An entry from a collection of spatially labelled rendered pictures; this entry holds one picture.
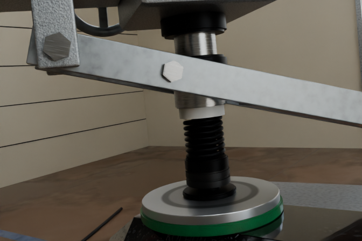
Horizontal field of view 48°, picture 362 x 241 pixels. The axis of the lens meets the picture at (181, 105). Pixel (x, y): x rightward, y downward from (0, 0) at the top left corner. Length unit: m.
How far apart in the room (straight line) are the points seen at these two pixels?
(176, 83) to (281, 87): 0.16
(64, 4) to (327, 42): 5.31
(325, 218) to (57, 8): 0.44
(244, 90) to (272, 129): 5.48
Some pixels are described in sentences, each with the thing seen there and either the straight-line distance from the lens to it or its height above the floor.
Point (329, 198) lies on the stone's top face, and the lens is 0.69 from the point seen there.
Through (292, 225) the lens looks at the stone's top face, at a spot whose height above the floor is 0.85.
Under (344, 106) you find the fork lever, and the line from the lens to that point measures 0.67.
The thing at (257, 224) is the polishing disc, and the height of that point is 0.86.
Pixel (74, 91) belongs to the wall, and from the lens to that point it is 6.21.
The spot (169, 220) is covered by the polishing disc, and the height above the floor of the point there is 0.87.
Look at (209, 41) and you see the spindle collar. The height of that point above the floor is 1.11.
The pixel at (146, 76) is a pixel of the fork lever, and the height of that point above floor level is 1.07.
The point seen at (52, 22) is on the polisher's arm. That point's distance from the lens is 0.52.
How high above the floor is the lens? 1.05
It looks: 3 degrees down
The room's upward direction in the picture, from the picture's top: 6 degrees counter-clockwise
